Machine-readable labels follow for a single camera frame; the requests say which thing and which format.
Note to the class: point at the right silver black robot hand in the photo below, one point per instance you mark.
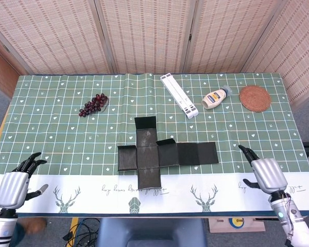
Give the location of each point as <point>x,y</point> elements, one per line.
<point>269,175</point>

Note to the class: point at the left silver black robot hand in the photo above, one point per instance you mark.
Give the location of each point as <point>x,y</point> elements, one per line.
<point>11,187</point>

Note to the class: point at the black cardboard box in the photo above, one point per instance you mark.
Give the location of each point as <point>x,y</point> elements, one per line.
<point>148,159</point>

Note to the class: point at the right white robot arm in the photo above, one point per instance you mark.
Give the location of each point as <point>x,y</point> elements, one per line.
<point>301,231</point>

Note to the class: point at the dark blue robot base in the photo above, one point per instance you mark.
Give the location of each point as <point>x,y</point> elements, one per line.
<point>152,231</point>

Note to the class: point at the round brown woven coaster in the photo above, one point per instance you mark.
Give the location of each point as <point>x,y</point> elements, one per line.
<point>255,99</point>

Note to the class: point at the green grid tablecloth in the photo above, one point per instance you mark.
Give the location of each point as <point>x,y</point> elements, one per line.
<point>67,133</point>

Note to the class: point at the mayonnaise squeeze bottle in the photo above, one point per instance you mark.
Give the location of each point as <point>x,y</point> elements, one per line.
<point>213,99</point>

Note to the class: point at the dark red grape bunch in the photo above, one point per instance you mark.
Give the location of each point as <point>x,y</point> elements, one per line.
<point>92,105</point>

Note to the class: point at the brown wooden door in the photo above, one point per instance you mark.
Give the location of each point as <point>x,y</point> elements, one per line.
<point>0,72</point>

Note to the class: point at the white folding stand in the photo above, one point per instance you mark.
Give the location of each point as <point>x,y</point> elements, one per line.
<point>179,95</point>

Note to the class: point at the woven bamboo folding screen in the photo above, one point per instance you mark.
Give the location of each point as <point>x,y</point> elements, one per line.
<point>144,33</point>

